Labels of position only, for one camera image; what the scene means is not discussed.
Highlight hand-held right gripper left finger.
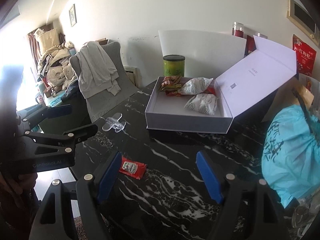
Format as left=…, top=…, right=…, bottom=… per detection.
left=29, top=151, right=123, bottom=240

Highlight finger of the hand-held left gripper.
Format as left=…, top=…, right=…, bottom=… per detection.
left=23, top=123, right=99, bottom=156
left=17, top=104, right=72, bottom=126

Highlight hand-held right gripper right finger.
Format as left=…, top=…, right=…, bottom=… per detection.
left=196, top=151, right=293, bottom=240

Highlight red ketchup packet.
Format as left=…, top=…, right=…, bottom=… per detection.
left=118, top=156, right=148, bottom=180

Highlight white patterned snack packet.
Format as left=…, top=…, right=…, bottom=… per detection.
left=184, top=93, right=221, bottom=116
left=178, top=77, right=214, bottom=96

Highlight white gift box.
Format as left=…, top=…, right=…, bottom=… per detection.
left=145, top=35, right=299, bottom=134

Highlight red brown snack packet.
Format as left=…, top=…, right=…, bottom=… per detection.
left=160, top=76, right=173, bottom=92

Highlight person's left forearm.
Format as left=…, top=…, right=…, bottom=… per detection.
left=0, top=177, right=39, bottom=233

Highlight person's left hand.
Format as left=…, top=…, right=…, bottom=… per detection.
left=17, top=172, right=38, bottom=189

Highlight teal box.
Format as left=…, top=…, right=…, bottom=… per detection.
left=43, top=92, right=68, bottom=107

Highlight clear acrylic stand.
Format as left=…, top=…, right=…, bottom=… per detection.
left=102, top=113, right=126, bottom=132

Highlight pile of clothes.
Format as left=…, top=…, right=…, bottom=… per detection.
left=36, top=27, right=81, bottom=93

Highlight grey hoodie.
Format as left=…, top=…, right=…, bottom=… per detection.
left=76, top=41, right=121, bottom=99

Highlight grey chair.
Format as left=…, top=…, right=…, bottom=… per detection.
left=69, top=41, right=139, bottom=123

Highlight curtain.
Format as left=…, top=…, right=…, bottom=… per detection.
left=27, top=29, right=38, bottom=56

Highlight blue plastic bag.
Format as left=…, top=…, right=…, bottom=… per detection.
left=261, top=105, right=320, bottom=209

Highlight clear glassware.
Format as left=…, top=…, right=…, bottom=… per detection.
left=291, top=195, right=320, bottom=236

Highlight green tea can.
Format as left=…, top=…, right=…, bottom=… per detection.
left=163, top=55, right=186, bottom=77

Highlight brown paper bag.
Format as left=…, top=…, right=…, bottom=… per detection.
left=291, top=82, right=315, bottom=133

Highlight red box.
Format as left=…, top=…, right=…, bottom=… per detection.
left=244, top=35, right=257, bottom=57

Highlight printed paper sheets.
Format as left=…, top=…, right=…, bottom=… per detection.
left=298, top=73, right=320, bottom=116

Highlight glass jar red contents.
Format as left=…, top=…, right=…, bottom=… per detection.
left=232, top=22, right=245, bottom=39

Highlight red printed pouch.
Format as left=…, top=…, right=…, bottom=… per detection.
left=292, top=34, right=318, bottom=77

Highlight small wall picture frame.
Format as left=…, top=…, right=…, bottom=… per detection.
left=69, top=4, right=76, bottom=27

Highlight wall intercom panel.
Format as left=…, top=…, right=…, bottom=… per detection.
left=287, top=0, right=320, bottom=43

